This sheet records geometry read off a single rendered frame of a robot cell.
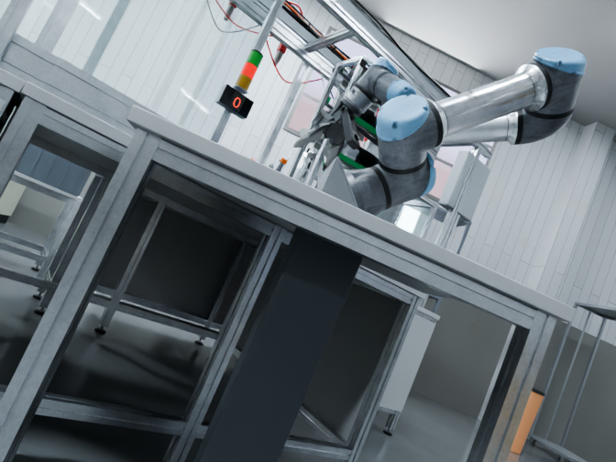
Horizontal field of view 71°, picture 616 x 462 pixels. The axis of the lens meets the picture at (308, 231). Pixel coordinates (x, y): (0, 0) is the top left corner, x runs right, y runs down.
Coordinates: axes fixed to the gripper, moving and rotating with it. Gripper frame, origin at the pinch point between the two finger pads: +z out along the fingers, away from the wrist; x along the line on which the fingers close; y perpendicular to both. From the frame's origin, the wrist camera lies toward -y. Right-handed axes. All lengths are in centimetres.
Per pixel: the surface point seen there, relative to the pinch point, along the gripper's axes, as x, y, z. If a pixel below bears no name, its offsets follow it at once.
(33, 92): 63, 13, 27
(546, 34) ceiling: -343, 226, -243
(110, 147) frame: 45, 9, 29
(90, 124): 51, 10, 27
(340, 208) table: 29, -46, -2
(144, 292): -75, 115, 150
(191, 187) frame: 22.8, 3.7, 26.4
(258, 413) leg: 11, -54, 44
